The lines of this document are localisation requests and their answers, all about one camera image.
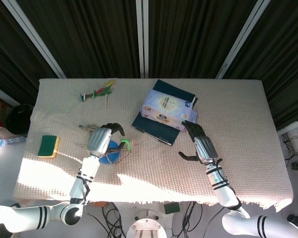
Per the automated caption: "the blue plastic disc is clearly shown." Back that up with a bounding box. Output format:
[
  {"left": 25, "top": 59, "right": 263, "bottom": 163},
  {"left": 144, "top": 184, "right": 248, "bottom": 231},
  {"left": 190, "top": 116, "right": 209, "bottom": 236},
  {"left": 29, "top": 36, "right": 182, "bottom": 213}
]
[{"left": 99, "top": 140, "right": 122, "bottom": 164}]

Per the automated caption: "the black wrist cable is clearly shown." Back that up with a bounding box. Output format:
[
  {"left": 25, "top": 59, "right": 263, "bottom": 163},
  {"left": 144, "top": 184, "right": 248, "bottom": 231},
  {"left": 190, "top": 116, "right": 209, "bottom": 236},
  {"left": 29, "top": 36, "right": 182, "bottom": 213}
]
[
  {"left": 215, "top": 161, "right": 241, "bottom": 210},
  {"left": 78, "top": 171, "right": 91, "bottom": 200}
]

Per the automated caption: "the grey aluminium frame rail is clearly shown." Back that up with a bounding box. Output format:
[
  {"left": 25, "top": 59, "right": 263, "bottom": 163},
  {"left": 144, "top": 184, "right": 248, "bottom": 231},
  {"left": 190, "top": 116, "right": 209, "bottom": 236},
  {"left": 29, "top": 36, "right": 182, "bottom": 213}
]
[
  {"left": 277, "top": 121, "right": 298, "bottom": 136},
  {"left": 0, "top": 82, "right": 20, "bottom": 107}
]

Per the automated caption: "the pale purple tissue pack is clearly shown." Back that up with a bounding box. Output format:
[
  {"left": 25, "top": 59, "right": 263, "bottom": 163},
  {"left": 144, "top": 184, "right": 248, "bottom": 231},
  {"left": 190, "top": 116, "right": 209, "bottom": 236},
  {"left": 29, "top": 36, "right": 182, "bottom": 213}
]
[{"left": 141, "top": 89, "right": 199, "bottom": 131}]

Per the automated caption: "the dark blue notebook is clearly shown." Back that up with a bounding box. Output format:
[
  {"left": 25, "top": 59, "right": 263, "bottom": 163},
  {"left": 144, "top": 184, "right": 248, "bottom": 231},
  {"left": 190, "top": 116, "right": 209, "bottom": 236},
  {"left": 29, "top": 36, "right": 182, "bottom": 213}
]
[{"left": 131, "top": 79, "right": 199, "bottom": 147}]

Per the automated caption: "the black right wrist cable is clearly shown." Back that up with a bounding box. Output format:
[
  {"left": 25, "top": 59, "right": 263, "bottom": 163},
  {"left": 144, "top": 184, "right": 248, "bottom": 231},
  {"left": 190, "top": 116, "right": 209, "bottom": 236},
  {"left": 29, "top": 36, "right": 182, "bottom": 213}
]
[{"left": 215, "top": 161, "right": 241, "bottom": 210}]

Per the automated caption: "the black floor cable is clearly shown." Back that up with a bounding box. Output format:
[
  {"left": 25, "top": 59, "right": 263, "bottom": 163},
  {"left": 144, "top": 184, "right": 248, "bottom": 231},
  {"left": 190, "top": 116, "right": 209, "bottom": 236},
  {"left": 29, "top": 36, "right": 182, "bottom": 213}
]
[
  {"left": 101, "top": 202, "right": 127, "bottom": 238},
  {"left": 203, "top": 206, "right": 225, "bottom": 238},
  {"left": 171, "top": 201, "right": 204, "bottom": 238}
]

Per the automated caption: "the dark green block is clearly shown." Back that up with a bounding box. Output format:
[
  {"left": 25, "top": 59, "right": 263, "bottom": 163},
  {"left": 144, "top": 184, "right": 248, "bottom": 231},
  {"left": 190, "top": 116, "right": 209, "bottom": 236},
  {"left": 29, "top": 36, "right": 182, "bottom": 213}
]
[{"left": 163, "top": 202, "right": 181, "bottom": 215}]

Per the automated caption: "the grey aluminium frame post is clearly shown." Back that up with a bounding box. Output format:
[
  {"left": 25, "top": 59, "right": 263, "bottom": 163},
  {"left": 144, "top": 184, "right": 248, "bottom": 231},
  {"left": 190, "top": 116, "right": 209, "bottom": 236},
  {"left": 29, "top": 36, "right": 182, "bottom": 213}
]
[
  {"left": 136, "top": 0, "right": 149, "bottom": 79},
  {"left": 1, "top": 0, "right": 65, "bottom": 79},
  {"left": 215, "top": 0, "right": 264, "bottom": 79}
]

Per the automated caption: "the colourful feather toy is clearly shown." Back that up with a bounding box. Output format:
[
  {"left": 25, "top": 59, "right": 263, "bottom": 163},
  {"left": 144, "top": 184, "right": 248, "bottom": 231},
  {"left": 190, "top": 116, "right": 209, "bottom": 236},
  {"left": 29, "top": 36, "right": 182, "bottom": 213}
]
[{"left": 79, "top": 79, "right": 116, "bottom": 108}]

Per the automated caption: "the clear plastic water bottle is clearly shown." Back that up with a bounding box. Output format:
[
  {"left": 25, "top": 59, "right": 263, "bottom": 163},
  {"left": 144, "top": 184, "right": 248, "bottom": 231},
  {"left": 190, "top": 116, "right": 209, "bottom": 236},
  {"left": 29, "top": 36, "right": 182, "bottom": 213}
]
[{"left": 0, "top": 135, "right": 27, "bottom": 148}]

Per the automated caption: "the green and yellow sponge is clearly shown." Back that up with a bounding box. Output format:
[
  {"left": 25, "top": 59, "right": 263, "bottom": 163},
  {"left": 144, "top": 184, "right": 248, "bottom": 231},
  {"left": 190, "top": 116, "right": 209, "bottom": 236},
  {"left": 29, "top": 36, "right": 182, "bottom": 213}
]
[{"left": 37, "top": 135, "right": 61, "bottom": 159}]

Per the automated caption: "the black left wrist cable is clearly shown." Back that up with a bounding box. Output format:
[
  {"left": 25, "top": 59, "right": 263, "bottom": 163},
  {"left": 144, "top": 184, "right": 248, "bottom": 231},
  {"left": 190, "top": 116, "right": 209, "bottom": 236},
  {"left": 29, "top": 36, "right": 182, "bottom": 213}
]
[{"left": 78, "top": 171, "right": 91, "bottom": 200}]

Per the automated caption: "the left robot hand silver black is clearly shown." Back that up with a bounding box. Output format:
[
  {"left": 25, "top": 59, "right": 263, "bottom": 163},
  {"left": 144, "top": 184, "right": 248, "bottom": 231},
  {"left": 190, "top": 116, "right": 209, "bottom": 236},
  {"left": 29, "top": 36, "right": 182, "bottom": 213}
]
[{"left": 86, "top": 122, "right": 126, "bottom": 158}]

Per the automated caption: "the braided beige rope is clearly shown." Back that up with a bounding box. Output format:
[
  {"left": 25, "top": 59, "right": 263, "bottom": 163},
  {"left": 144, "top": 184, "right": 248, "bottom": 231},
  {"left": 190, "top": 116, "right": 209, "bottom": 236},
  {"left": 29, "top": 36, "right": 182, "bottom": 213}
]
[{"left": 78, "top": 123, "right": 133, "bottom": 166}]

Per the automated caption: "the beige waffle tablecloth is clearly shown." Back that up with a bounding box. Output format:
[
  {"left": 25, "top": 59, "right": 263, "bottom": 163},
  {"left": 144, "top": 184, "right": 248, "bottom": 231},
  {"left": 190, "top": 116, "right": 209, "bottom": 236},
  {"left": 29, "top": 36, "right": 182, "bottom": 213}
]
[{"left": 13, "top": 78, "right": 295, "bottom": 206}]

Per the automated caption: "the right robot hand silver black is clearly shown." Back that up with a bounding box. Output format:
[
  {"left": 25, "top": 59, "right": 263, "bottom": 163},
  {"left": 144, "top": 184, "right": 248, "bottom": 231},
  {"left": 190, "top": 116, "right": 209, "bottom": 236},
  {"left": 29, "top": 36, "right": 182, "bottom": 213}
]
[{"left": 178, "top": 120, "right": 219, "bottom": 166}]

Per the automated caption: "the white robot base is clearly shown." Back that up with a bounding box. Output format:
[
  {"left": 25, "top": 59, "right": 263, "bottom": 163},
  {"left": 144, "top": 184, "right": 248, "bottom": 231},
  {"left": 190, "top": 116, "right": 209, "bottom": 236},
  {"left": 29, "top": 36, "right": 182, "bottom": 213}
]
[{"left": 125, "top": 202, "right": 176, "bottom": 238}]

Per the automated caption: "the green stick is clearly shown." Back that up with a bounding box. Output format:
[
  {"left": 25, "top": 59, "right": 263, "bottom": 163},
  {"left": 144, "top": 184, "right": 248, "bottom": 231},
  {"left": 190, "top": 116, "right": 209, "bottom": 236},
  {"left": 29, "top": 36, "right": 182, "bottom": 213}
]
[{"left": 119, "top": 138, "right": 132, "bottom": 152}]

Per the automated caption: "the dark pleated curtain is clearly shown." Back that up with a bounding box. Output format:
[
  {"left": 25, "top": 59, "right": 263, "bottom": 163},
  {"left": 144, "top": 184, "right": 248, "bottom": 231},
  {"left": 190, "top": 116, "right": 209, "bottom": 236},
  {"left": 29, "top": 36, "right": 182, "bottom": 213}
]
[{"left": 0, "top": 0, "right": 298, "bottom": 131}]

